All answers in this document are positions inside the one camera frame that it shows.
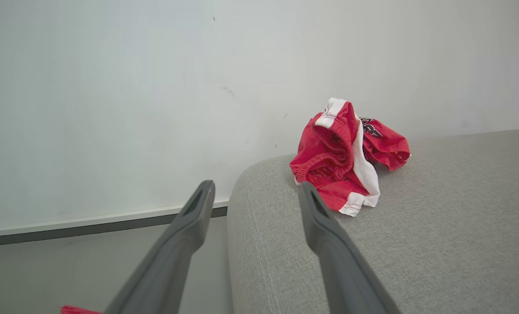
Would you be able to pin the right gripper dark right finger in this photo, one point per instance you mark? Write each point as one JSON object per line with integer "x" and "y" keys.
{"x": 346, "y": 274}

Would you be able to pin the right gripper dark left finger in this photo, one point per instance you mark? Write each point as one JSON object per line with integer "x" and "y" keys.
{"x": 163, "y": 270}

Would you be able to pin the red and white printed shorts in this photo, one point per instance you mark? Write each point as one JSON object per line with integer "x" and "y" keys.
{"x": 329, "y": 152}

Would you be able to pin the white and black skirting board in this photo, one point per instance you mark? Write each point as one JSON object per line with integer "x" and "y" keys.
{"x": 89, "y": 224}

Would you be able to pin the grey fabric sofa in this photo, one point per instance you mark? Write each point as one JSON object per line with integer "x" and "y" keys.
{"x": 451, "y": 226}

